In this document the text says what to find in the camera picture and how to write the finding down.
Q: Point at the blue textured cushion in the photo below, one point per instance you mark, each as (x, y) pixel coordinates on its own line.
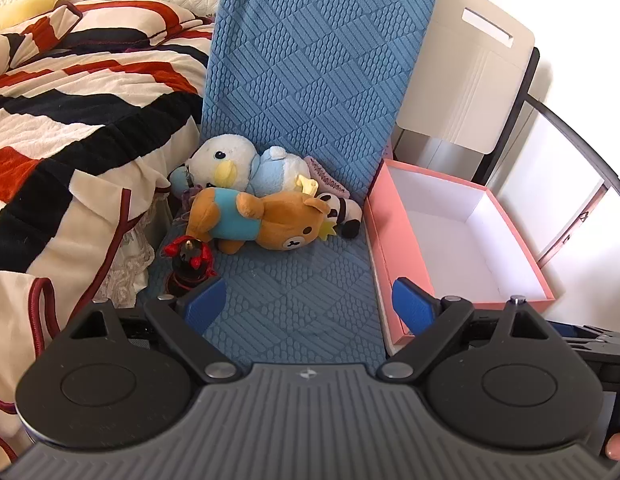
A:
(315, 60)

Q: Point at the lace bed skirt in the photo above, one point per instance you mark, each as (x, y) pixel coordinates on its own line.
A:
(130, 260)

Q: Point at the person's right hand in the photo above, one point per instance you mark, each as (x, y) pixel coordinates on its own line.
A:
(619, 446)

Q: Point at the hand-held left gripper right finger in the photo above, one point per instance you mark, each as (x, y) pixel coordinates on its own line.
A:
(414, 306)

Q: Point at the yellow pillow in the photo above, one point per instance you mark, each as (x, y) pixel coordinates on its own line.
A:
(15, 12)

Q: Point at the brown bear plush toy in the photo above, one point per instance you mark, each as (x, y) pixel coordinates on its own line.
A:
(270, 217)

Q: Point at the pink cardboard box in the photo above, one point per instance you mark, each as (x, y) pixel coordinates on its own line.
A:
(490, 260)

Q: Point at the purple scrunchie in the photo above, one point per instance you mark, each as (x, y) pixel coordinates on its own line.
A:
(192, 195)

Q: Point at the white framed panel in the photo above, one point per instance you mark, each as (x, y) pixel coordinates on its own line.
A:
(550, 175)

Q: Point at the blue white penguin plush toy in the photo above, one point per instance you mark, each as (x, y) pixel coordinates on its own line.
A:
(225, 155)

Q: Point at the panda plush toy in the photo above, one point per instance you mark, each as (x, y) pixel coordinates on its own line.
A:
(347, 215)

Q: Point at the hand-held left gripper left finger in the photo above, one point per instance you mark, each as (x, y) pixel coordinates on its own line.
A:
(206, 302)

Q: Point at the striped fleece blanket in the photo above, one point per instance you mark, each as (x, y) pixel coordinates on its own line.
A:
(65, 110)

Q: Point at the red black figure toy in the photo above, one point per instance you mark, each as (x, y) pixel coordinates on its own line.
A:
(190, 265)

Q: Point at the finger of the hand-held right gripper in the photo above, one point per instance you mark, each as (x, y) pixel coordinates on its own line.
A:
(590, 336)

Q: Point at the pink ribbed hair accessory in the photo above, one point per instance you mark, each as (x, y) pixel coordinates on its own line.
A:
(326, 177)

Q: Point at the white chair black frame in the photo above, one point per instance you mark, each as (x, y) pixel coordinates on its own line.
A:
(470, 60)

